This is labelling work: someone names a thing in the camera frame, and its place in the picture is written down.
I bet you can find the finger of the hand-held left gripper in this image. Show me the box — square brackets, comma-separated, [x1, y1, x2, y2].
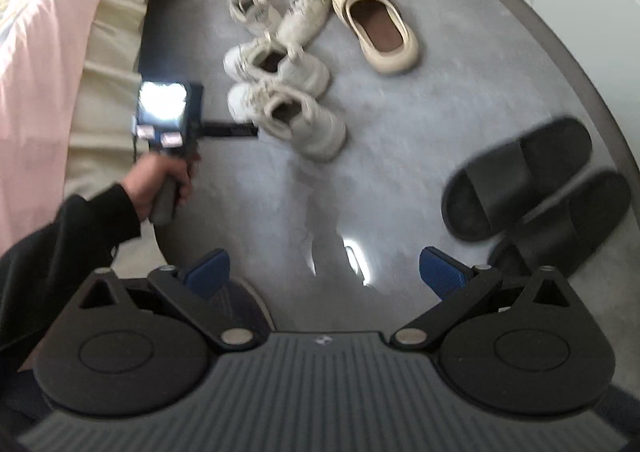
[200, 120, 260, 139]

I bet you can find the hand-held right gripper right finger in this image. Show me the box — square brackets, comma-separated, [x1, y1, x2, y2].
[391, 247, 576, 351]

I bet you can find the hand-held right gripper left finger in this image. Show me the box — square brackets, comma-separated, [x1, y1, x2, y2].
[80, 248, 259, 347]

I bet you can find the white chunky sneaker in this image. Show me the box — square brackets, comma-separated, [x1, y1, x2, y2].
[223, 36, 331, 96]
[227, 82, 347, 163]

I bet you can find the black slide sandal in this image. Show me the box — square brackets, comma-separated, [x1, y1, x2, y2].
[441, 116, 594, 241]
[487, 169, 632, 283]

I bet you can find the cream clog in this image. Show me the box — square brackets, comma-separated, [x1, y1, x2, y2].
[332, 0, 420, 77]

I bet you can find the person's left forearm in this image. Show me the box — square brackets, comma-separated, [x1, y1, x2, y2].
[0, 182, 144, 368]

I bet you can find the person's left hand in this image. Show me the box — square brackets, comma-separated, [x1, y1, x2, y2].
[122, 151, 201, 221]

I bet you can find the bed with pink sheet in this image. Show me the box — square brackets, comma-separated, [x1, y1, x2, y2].
[65, 0, 160, 278]

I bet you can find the pink bed with cream skirt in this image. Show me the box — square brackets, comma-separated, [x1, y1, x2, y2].
[0, 0, 132, 253]

